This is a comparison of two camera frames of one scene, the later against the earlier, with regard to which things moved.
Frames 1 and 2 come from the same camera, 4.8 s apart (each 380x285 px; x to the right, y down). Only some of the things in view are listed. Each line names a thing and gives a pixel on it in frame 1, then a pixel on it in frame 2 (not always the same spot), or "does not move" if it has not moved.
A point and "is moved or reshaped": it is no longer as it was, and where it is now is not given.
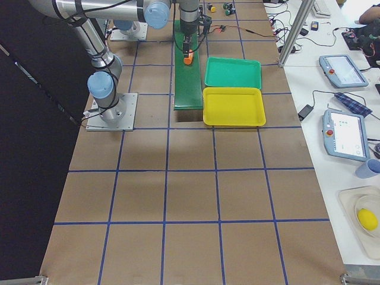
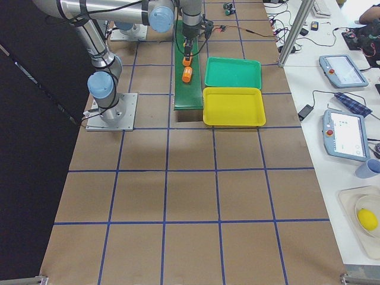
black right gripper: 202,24 does not move
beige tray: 348,199 does not move
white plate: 370,202 does not move
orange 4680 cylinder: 187,60 is moved or reshaped
